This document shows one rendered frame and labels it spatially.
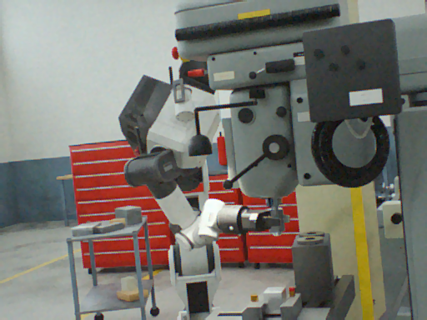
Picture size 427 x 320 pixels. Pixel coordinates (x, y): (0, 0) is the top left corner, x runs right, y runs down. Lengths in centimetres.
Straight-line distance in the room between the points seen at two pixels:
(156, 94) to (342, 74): 97
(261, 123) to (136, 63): 1030
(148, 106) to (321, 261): 79
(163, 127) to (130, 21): 997
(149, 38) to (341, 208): 870
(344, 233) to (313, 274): 147
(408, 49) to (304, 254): 81
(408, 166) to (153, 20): 1048
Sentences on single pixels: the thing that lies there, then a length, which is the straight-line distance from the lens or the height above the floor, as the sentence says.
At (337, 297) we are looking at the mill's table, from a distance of 232.
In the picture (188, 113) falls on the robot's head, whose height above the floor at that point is 158.
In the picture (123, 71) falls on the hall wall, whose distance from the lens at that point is 1221.
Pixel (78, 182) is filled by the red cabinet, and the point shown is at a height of 105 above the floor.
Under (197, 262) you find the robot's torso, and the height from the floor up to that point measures 101.
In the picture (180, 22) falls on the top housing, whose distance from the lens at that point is 191.
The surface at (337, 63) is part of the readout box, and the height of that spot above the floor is 164.
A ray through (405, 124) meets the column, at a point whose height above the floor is 148.
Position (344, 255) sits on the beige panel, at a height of 75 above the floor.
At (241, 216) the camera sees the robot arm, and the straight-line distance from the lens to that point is 199.
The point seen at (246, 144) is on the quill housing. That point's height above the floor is 147.
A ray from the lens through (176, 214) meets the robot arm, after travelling 228.
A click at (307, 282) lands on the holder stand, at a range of 227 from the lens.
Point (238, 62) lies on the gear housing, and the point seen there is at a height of 170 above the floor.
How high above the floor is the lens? 154
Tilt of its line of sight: 3 degrees down
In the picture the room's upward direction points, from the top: 6 degrees counter-clockwise
